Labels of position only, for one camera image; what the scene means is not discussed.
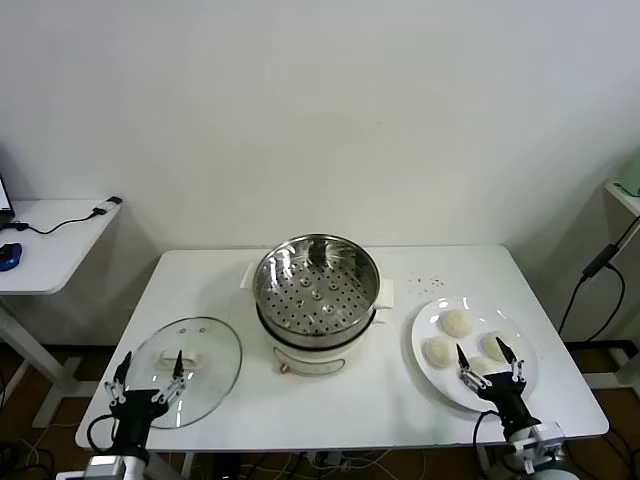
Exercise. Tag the pale green object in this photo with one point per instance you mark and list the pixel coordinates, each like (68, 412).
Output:
(632, 175)

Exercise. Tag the white electric cooker base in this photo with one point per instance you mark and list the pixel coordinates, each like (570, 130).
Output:
(310, 359)

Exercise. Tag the white power strip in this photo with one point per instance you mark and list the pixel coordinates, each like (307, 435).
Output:
(327, 459)

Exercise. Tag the white round plate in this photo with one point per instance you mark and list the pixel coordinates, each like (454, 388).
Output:
(435, 385)

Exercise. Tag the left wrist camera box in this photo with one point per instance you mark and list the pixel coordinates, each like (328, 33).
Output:
(105, 466)

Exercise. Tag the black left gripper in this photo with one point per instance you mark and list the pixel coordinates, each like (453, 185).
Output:
(135, 407)

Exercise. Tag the blue computer mouse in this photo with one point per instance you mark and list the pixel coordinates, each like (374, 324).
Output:
(10, 256)

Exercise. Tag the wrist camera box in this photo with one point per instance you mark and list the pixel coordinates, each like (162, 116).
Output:
(105, 466)
(547, 437)

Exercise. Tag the black laptop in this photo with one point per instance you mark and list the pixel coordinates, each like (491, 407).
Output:
(4, 200)

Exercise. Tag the white side table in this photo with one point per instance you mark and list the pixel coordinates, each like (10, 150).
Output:
(50, 260)

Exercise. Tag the perforated steel steamer basket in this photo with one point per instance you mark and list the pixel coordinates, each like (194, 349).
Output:
(267, 282)

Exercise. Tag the white shelf board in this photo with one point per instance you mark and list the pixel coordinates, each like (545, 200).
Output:
(625, 200)

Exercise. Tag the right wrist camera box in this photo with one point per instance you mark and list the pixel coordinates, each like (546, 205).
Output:
(547, 437)

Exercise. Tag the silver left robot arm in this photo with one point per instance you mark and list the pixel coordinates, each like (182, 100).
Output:
(137, 467)

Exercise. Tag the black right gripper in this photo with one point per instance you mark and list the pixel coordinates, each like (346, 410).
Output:
(507, 400)

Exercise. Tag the scattered dark crumbs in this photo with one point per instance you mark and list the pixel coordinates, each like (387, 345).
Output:
(432, 283)

